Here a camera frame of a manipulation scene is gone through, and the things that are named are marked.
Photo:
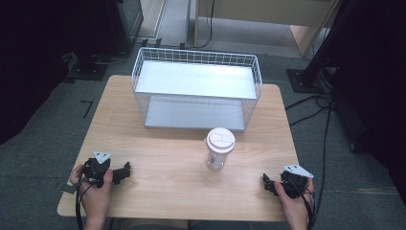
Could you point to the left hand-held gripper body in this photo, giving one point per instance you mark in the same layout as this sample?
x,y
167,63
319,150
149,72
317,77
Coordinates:
x,y
95,170

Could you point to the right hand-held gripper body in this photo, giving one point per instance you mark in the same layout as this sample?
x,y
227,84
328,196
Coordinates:
x,y
295,181

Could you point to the white cup with lid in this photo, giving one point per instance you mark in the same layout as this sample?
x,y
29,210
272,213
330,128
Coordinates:
x,y
219,148

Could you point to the person's right hand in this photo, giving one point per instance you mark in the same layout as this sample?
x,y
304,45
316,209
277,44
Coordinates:
x,y
295,206

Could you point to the person's left hand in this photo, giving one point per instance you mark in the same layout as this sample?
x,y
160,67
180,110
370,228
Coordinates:
x,y
95,198

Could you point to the black tape mark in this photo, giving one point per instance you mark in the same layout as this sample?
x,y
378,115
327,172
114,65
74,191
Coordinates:
x,y
86,107

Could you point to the black cabinet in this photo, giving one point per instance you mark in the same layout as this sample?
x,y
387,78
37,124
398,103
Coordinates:
x,y
126,22

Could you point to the beige wooden desk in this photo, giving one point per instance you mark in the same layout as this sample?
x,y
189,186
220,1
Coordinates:
x,y
255,12

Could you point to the black stand with base plate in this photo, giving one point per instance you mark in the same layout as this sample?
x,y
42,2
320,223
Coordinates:
x,y
87,68
304,80

